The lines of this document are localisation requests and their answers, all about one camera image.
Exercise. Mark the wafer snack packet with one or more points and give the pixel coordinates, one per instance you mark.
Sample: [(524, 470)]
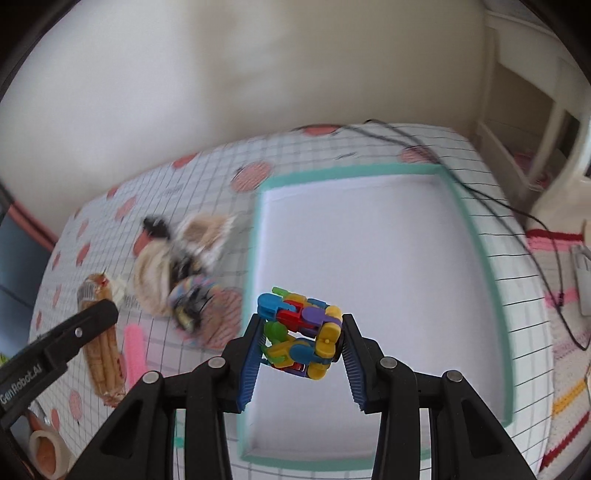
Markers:
[(102, 354)]

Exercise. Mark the colourful plastic link toy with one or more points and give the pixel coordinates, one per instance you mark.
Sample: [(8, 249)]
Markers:
[(302, 336)]

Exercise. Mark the crochet striped blanket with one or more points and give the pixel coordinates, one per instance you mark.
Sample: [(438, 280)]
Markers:
[(569, 435)]

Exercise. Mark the strawberry grid tablecloth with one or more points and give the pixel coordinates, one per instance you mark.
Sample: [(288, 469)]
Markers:
[(101, 236)]

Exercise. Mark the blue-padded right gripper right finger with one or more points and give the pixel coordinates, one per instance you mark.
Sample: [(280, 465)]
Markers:
[(361, 357)]

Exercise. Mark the grey phone stand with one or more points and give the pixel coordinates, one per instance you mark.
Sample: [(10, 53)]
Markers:
[(582, 268)]

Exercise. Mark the pink hair roller clip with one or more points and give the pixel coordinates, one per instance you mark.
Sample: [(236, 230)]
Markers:
[(134, 354)]

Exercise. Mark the pastel rainbow scrunchie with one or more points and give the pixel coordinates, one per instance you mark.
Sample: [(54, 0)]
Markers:
[(211, 313)]

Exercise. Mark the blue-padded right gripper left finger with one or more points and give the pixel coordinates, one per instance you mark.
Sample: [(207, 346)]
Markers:
[(243, 356)]

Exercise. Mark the left hand with taped fingers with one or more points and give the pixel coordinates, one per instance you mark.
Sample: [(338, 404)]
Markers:
[(47, 450)]

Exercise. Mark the teal rimmed white tray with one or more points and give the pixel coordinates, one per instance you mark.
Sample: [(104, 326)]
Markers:
[(394, 246)]

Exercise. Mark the cream wooden chair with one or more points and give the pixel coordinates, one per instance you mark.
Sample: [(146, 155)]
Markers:
[(533, 128)]

